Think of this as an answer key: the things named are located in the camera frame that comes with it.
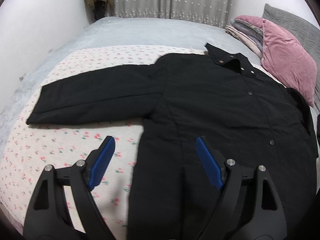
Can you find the folded beige and grey linens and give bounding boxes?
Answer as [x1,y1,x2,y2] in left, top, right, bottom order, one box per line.
[225,19,264,59]

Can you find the grey quilted headboard cushion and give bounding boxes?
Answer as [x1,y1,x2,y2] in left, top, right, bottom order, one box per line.
[263,3,320,113]

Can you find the dark grey folded garment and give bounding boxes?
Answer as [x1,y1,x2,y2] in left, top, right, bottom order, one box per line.
[316,114,320,145]

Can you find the pink velvet pillow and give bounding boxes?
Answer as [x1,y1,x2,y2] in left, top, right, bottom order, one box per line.
[234,15,317,107]

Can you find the black long coat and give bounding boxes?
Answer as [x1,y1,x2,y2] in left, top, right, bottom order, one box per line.
[27,44,318,239]

